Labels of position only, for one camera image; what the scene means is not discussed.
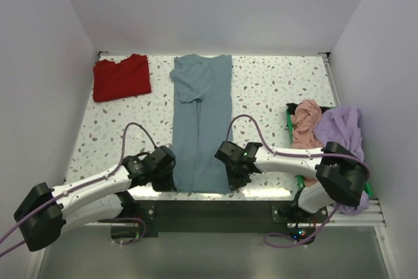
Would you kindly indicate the folded red t-shirt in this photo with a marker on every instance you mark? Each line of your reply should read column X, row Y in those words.
column 117, row 80

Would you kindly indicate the crumpled pink t-shirt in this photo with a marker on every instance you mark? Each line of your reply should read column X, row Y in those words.
column 304, row 117

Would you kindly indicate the green plastic bin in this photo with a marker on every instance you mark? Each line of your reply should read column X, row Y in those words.
column 367, row 190

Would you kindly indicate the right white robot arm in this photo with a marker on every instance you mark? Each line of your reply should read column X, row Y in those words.
column 302, row 162

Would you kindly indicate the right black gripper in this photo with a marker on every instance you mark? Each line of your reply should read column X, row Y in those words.
column 236, row 183

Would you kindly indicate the blue-grey t-shirt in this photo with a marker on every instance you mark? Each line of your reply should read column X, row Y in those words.
column 202, row 114

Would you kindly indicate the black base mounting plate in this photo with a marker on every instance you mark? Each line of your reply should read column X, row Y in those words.
column 131, row 228

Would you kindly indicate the crumpled lilac t-shirt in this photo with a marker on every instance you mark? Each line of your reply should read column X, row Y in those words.
column 346, row 125

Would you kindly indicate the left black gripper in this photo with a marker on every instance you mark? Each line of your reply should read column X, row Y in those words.
column 168, row 185

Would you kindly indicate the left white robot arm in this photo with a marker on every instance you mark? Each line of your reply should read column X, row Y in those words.
column 47, row 212

